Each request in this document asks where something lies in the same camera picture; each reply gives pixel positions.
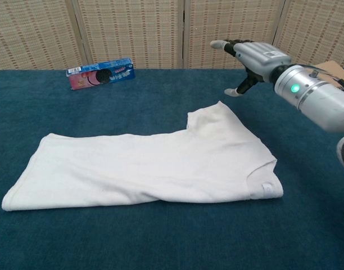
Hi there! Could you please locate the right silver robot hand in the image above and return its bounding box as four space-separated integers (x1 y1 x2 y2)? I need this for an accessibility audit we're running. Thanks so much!
210 39 292 97

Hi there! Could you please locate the white cloth garment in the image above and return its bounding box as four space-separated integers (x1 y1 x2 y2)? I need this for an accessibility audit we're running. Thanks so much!
1 101 284 212

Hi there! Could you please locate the brown spiral notebook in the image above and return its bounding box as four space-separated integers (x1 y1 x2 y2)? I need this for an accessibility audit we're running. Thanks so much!
314 60 344 92

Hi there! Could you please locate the bamboo folding screen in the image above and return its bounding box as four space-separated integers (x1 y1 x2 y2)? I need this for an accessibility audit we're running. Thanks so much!
0 0 344 73

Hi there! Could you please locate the blue cookie box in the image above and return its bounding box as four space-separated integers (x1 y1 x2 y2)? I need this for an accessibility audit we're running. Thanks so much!
66 57 135 91

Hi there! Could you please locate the blue table cloth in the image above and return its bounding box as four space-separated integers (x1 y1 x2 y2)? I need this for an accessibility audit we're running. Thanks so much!
0 67 344 270

